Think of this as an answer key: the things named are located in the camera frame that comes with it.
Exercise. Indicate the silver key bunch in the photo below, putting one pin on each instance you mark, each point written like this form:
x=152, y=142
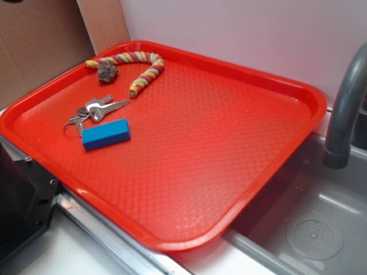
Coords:
x=95, y=109

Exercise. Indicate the grey plastic sink basin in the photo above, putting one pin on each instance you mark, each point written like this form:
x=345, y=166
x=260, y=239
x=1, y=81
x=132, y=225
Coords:
x=308, y=219

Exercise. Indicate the red plastic tray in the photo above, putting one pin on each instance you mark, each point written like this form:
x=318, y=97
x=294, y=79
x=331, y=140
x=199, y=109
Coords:
x=206, y=136

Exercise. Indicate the blue rectangular block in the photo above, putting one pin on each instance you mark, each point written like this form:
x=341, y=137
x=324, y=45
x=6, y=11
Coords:
x=106, y=134

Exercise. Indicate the grey toy faucet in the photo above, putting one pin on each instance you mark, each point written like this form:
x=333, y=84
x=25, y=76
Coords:
x=347, y=125

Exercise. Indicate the brown cardboard panel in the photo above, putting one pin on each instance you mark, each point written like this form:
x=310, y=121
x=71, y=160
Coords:
x=41, y=40

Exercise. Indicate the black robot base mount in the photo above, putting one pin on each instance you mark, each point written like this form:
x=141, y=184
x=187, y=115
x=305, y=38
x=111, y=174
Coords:
x=28, y=196

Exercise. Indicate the silver metal rail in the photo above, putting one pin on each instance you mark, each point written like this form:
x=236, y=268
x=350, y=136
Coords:
x=80, y=241

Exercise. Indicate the brown rough rock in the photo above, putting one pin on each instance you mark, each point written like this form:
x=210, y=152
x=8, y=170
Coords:
x=107, y=72

